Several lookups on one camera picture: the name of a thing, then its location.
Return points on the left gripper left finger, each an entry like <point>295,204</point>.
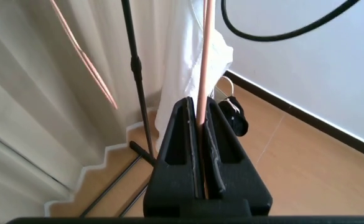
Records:
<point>169,186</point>

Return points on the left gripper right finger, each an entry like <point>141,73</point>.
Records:
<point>240,186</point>

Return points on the white printed t-shirt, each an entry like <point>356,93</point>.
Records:
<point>181,62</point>

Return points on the pink clothes hanger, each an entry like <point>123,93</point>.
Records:
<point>205,62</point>
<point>101,82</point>

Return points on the black clothes rack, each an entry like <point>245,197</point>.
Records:
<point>136,68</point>

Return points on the black garment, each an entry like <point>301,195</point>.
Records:
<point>236,121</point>

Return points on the beige curtain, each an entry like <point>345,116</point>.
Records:
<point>29,93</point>

